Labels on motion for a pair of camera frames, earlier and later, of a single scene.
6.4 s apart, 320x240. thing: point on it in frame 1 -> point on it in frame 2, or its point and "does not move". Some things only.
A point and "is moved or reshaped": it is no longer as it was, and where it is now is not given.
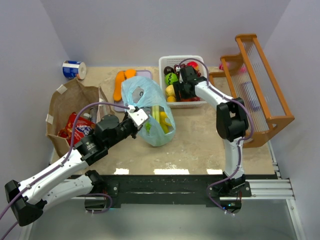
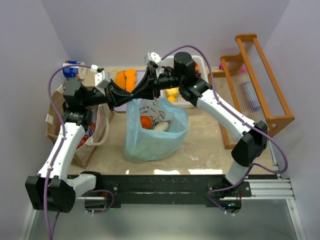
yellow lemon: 170,90 does not move
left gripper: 133,127 -> 110,93
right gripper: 180,91 -> 153,82
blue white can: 73,69 does not move
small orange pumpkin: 186,99 is moved or reshaped
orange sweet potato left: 120,77 does not move
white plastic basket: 165,61 does not move
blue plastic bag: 148,96 -> 142,145
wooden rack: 250,78 does not move
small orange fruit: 171,99 does not move
